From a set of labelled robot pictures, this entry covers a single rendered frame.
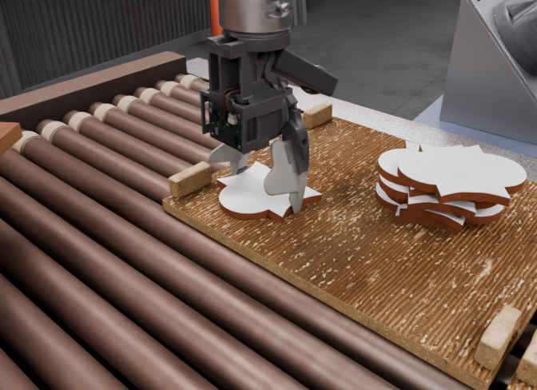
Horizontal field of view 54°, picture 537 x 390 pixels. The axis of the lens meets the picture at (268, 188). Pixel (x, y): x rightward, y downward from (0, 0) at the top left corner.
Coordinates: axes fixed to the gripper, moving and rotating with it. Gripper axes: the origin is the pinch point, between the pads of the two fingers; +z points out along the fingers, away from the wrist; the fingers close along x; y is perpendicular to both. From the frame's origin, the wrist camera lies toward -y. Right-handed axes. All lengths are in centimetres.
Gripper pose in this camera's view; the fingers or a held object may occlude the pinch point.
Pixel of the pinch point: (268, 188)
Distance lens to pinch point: 65.8
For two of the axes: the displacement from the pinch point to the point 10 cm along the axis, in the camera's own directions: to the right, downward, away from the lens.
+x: 7.0, 3.8, -6.1
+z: -0.1, 8.6, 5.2
